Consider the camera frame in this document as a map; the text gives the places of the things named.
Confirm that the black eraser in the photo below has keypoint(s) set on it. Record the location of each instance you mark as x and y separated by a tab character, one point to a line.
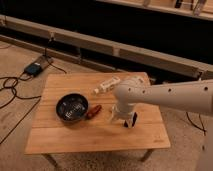
126	124

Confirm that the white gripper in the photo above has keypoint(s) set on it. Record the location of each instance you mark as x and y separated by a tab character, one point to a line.
125	112

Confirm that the long wooden bench rail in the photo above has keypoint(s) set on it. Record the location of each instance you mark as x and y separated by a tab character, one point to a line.
144	56

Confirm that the wooden table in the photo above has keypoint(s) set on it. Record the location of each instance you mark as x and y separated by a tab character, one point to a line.
50	135

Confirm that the black round pan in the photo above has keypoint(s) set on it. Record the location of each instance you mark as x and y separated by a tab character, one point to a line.
72	107

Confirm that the black power adapter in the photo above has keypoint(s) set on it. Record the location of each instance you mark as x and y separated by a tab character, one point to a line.
33	69

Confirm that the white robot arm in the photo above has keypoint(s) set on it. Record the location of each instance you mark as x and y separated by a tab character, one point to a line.
195	96

